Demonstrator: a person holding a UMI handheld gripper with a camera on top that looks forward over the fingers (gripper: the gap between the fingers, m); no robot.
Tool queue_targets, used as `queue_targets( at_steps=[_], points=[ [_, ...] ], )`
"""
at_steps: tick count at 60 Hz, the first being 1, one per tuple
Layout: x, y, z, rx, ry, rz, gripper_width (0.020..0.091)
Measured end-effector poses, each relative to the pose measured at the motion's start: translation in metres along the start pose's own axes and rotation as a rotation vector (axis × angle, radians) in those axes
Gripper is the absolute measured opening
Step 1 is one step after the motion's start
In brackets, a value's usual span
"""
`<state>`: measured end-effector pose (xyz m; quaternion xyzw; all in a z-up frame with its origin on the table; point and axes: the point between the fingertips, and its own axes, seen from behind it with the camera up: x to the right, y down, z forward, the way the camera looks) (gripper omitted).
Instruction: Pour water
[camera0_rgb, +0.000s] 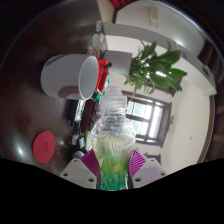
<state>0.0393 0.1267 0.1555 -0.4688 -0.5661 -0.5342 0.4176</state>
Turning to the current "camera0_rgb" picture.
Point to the flat round red coaster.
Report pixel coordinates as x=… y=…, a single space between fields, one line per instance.
x=44 y=146

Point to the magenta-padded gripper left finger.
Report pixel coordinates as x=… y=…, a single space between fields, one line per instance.
x=78 y=171

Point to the green exit sign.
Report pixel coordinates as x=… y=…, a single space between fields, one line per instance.
x=172 y=120

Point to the red plastic box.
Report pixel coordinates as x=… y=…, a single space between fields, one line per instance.
x=102 y=78

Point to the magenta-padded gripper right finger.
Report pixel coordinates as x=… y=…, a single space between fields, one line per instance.
x=148 y=171

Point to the clear bottle with green label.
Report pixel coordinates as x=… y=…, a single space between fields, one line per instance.
x=113 y=146

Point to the white mug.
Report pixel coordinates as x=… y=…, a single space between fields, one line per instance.
x=63 y=75

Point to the small potted plant white pot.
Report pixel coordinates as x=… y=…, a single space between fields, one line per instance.
x=156 y=68

